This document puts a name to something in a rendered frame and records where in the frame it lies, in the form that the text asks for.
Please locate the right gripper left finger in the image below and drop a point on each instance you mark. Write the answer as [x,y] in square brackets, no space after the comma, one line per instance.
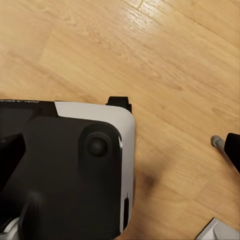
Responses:
[12,149]

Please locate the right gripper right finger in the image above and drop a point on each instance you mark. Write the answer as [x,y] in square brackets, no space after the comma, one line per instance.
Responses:
[232,149]

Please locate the taboret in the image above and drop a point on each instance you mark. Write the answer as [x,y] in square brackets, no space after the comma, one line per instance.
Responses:
[218,142]

